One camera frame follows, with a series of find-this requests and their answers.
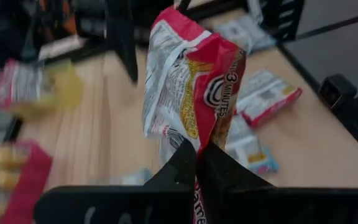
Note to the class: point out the orange and black machine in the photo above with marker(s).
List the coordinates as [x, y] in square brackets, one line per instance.
[68, 23]

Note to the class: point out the yellow plastic bin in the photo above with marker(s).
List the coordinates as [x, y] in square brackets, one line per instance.
[65, 90]

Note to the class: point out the yellow Maruchan noodle pack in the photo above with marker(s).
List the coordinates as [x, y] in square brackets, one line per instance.
[9, 154]
[2, 180]

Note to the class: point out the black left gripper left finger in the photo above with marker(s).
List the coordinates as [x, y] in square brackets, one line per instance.
[166, 202]

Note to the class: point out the red plastic bin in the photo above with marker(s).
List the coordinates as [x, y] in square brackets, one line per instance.
[30, 186]

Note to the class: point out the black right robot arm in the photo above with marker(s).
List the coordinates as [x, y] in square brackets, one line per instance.
[121, 46]

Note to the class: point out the red Maruchan noodle pack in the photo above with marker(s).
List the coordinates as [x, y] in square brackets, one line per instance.
[266, 99]
[197, 77]
[17, 84]

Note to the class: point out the blue Maruchan noodle pack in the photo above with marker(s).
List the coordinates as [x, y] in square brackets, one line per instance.
[247, 146]
[126, 179]
[244, 32]

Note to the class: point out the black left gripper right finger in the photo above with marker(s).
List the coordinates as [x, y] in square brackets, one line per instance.
[244, 205]

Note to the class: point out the black table-level camera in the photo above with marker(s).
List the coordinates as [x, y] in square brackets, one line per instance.
[337, 90]

